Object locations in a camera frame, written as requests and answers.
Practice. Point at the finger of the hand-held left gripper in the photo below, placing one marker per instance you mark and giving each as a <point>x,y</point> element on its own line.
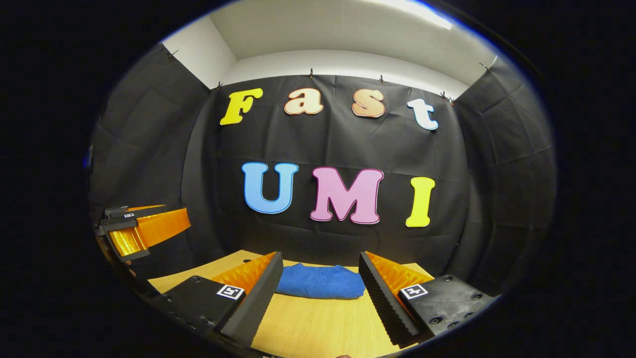
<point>144,213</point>
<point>164,227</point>

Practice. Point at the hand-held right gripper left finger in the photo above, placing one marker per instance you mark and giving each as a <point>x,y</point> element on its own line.
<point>258,298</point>

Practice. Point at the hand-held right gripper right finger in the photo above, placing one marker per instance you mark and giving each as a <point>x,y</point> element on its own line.
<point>382,303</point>

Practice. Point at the blue jacket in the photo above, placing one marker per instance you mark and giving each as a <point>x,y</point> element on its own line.
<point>320,282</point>

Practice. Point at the row of black cloth clips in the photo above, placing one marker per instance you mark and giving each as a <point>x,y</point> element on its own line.
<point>311,73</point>

